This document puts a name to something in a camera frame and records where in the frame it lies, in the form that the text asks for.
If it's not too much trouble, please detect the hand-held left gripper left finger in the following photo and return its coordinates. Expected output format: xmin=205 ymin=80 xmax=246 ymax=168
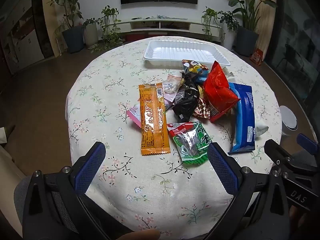
xmin=22 ymin=141 xmax=106 ymax=220

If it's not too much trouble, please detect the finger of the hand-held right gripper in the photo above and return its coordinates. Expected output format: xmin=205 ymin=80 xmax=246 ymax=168
xmin=264 ymin=139 xmax=320 ymax=180
xmin=297 ymin=133 xmax=320 ymax=155

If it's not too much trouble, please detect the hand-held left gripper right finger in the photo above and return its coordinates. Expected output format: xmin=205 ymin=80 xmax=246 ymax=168
xmin=207 ymin=142 xmax=290 ymax=220

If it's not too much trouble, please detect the green snack packet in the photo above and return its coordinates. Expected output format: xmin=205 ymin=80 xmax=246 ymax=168
xmin=167 ymin=121 xmax=213 ymax=165

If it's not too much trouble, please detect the blue biscuit packet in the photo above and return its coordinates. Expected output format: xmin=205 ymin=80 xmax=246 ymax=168
xmin=227 ymin=82 xmax=256 ymax=155

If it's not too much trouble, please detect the pink snack packet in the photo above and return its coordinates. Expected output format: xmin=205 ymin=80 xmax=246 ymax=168
xmin=126 ymin=102 xmax=143 ymax=129

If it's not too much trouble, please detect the red snack bag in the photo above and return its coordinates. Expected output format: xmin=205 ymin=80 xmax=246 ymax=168
xmin=202 ymin=61 xmax=241 ymax=123

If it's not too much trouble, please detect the orange snack packet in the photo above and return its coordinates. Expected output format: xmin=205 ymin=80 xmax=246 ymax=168
xmin=138 ymin=82 xmax=171 ymax=157

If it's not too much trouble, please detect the white plastic tray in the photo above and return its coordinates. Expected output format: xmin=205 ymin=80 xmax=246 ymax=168
xmin=143 ymin=39 xmax=231 ymax=68

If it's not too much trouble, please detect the person's left hand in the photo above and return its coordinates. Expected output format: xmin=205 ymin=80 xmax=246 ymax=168
xmin=117 ymin=229 xmax=161 ymax=240

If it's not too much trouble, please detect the brown foil snack packet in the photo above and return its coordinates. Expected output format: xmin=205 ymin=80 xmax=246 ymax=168
xmin=191 ymin=97 xmax=212 ymax=119

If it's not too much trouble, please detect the black snack bag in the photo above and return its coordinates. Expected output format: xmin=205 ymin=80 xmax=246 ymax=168
xmin=172 ymin=73 xmax=200 ymax=121

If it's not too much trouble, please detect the pale pink candy packet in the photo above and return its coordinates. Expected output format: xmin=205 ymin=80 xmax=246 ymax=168
xmin=161 ymin=74 xmax=184 ymax=109

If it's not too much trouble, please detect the red cardboard box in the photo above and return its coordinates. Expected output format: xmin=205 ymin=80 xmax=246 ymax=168
xmin=251 ymin=49 xmax=264 ymax=65

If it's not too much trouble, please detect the colourful cartoon snack packet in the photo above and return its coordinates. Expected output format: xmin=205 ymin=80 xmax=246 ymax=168
xmin=181 ymin=59 xmax=210 ymax=84

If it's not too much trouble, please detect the dark grey plant pot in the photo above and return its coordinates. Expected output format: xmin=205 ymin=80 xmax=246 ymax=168
xmin=236 ymin=26 xmax=259 ymax=57
xmin=62 ymin=26 xmax=85 ymax=54

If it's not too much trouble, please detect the white smooth plant pot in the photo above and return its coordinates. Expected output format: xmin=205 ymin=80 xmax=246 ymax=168
xmin=221 ymin=31 xmax=237 ymax=49

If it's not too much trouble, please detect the white ribbed plant pot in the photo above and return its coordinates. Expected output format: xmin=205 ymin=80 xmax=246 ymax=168
xmin=83 ymin=23 xmax=99 ymax=49

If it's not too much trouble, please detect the red storage box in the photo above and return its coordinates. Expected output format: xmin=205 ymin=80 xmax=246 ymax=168
xmin=125 ymin=33 xmax=145 ymax=42

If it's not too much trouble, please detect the trailing pothos plant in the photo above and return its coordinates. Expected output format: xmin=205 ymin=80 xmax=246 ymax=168
xmin=201 ymin=7 xmax=225 ymax=43
xmin=99 ymin=5 xmax=123 ymax=53

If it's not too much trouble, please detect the large broad-leaf plant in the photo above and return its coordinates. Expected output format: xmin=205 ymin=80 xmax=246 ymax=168
xmin=217 ymin=0 xmax=278 ymax=28

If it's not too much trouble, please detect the white television cabinet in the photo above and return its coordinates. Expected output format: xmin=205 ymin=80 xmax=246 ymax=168
xmin=110 ymin=17 xmax=222 ymax=37

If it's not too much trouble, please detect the tall leafy tree plant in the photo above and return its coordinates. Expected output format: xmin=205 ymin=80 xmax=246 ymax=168
xmin=47 ymin=0 xmax=83 ymax=29

